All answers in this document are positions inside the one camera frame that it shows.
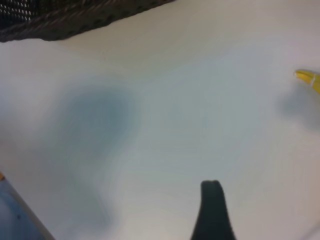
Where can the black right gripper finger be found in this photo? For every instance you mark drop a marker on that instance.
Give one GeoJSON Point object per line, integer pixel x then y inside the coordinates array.
{"type": "Point", "coordinates": [212, 215]}

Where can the yellow banana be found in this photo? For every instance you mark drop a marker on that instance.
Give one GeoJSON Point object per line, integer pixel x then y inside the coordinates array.
{"type": "Point", "coordinates": [311, 80]}

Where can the dark brown wicker basket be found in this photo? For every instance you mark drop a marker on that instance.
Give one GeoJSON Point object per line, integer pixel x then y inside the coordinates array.
{"type": "Point", "coordinates": [62, 20]}

